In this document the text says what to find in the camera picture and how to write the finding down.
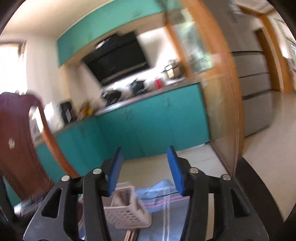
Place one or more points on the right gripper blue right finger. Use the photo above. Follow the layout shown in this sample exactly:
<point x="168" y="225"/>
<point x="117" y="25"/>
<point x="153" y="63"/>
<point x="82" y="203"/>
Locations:
<point x="234" y="216"/>

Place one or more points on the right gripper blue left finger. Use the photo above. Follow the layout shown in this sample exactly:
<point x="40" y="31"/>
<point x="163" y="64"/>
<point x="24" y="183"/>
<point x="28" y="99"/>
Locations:
<point x="56" y="218"/>

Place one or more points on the light wooden chopstick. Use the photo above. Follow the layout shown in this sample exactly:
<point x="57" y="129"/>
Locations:
<point x="132" y="235"/>

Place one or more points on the teal lower kitchen cabinets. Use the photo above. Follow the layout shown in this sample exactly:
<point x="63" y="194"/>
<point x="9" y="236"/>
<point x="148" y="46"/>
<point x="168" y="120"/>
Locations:
<point x="145" y="128"/>

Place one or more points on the teal kitchen cabinets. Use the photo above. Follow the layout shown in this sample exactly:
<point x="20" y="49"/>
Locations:
<point x="145" y="128"/>
<point x="103" y="20"/>

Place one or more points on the grey kitchen countertop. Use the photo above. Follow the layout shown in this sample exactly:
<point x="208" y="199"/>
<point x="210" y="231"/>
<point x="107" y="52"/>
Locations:
<point x="177" y="84"/>

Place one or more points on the teal upper kitchen cabinets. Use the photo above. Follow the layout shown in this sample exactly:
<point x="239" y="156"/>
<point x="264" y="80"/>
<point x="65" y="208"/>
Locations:
<point x="103" y="20"/>

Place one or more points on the white plastic utensil basket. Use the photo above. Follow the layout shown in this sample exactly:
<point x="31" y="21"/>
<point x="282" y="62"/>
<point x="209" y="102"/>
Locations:
<point x="124" y="209"/>

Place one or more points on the blue striped seat cloth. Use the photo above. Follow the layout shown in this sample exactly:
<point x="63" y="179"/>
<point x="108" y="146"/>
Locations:
<point x="168" y="209"/>

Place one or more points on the carved wooden chair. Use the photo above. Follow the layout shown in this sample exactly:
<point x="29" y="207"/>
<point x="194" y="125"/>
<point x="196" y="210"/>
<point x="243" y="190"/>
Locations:
<point x="24" y="182"/>

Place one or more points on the oil and sauce bottles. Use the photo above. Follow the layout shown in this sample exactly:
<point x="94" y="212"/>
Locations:
<point x="85" y="110"/>

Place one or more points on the black wok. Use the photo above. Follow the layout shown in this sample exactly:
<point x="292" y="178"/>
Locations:
<point x="111" y="96"/>

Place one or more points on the black cooking pot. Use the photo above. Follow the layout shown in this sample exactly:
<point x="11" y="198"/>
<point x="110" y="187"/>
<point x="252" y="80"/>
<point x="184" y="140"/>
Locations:
<point x="138" y="87"/>

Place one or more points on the wooden interior door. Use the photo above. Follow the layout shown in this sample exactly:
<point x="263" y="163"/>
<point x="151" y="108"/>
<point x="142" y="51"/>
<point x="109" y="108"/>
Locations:
<point x="270" y="56"/>

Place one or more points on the red thermos bottle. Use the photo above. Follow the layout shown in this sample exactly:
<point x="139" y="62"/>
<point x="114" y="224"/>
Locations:
<point x="158" y="84"/>

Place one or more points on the stainless steel stock pot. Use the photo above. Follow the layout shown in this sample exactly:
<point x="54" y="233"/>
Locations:
<point x="173" y="70"/>

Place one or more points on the black range hood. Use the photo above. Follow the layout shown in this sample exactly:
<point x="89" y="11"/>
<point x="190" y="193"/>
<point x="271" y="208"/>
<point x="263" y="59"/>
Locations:
<point x="118" y="57"/>

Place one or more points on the silver multi-door refrigerator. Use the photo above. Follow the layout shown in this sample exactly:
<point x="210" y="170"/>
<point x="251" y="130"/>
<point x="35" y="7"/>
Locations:
<point x="251" y="66"/>

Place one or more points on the wooden frame glass partition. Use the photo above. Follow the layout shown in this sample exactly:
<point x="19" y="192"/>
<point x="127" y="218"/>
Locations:
<point x="206" y="57"/>

